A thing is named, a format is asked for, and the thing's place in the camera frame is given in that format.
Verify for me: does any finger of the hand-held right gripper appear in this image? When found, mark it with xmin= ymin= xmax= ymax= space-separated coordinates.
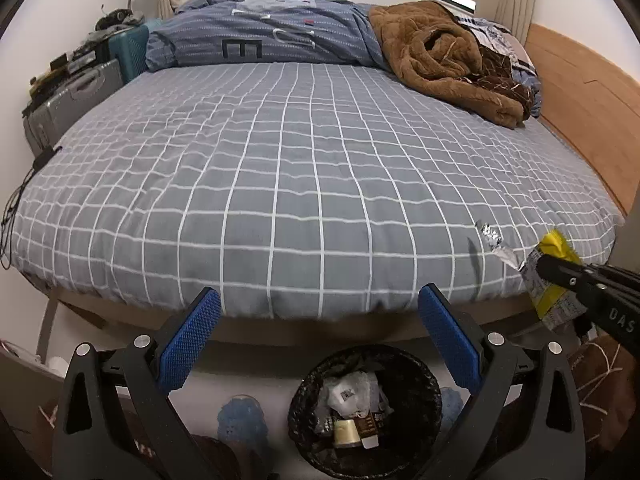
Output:
xmin=529 ymin=261 xmax=602 ymax=312
xmin=537 ymin=253 xmax=640 ymax=287

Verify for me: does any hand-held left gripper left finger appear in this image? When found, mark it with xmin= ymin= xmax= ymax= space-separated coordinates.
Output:
xmin=51 ymin=286 xmax=236 ymax=480

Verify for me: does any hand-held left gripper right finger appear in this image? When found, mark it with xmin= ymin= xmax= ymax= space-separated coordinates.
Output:
xmin=416 ymin=283 xmax=587 ymax=480

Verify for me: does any yellow snack wrapper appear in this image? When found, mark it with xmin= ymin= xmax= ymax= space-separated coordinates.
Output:
xmin=475 ymin=219 xmax=590 ymax=332

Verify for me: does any clear bag with white filling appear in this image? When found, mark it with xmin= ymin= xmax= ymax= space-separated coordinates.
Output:
xmin=320 ymin=371 xmax=393 ymax=418

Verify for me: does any brown snack box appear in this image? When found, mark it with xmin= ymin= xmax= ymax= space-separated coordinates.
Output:
xmin=350 ymin=409 xmax=396 ymax=437

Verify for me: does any black lined trash bin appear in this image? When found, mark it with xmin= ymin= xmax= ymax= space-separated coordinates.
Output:
xmin=287 ymin=344 xmax=443 ymax=480

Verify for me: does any yellow noodle cup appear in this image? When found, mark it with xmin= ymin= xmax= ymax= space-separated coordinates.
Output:
xmin=332 ymin=417 xmax=362 ymax=450

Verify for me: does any blue fluffy slipper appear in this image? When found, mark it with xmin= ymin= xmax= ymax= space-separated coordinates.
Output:
xmin=216 ymin=394 xmax=268 ymax=453
xmin=439 ymin=387 xmax=466 ymax=423

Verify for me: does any dark brown patterned cloth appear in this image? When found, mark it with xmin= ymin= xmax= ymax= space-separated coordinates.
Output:
xmin=565 ymin=332 xmax=640 ymax=466
xmin=30 ymin=399 xmax=68 ymax=466

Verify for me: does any wooden headboard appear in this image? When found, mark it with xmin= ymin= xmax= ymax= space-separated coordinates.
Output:
xmin=525 ymin=22 xmax=640 ymax=216

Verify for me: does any grey checked bed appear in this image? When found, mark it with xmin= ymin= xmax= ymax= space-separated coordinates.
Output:
xmin=10 ymin=57 xmax=628 ymax=348

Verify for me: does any white blue patterned pillow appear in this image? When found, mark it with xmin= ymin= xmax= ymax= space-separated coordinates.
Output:
xmin=457 ymin=14 xmax=543 ymax=118

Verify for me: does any grey suitcase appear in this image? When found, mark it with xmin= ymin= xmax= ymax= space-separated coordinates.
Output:
xmin=22 ymin=57 xmax=126 ymax=158

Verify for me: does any brown fleece blanket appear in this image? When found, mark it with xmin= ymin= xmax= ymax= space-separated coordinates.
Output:
xmin=369 ymin=1 xmax=535 ymax=130

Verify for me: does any teal suitcase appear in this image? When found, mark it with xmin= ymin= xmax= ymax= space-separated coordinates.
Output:
xmin=107 ymin=25 xmax=163 ymax=86

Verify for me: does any blue striped duvet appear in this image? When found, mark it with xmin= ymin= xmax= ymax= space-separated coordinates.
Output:
xmin=145 ymin=0 xmax=401 ymax=73

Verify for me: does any pile of dark small items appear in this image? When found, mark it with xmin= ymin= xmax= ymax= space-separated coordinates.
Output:
xmin=22 ymin=5 xmax=146 ymax=111

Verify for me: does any black charger cable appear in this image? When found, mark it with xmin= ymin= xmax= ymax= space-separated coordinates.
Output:
xmin=0 ymin=146 xmax=63 ymax=271

